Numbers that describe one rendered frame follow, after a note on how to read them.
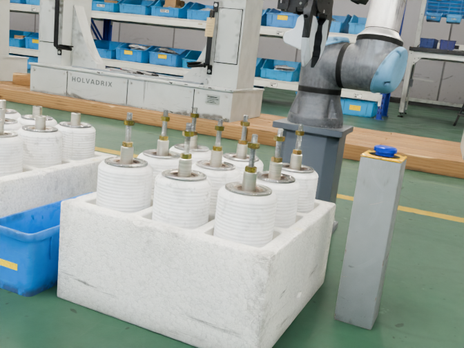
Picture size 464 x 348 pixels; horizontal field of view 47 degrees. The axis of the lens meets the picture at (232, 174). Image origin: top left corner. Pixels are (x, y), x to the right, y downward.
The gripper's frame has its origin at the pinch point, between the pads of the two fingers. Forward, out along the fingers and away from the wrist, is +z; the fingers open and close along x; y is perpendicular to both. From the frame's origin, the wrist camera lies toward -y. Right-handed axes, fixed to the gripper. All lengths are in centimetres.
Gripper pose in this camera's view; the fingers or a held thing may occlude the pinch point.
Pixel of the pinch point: (313, 60)
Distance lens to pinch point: 104.4
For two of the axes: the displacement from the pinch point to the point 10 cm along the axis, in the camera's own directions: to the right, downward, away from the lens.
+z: -1.1, 9.7, 2.2
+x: -5.5, 1.2, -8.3
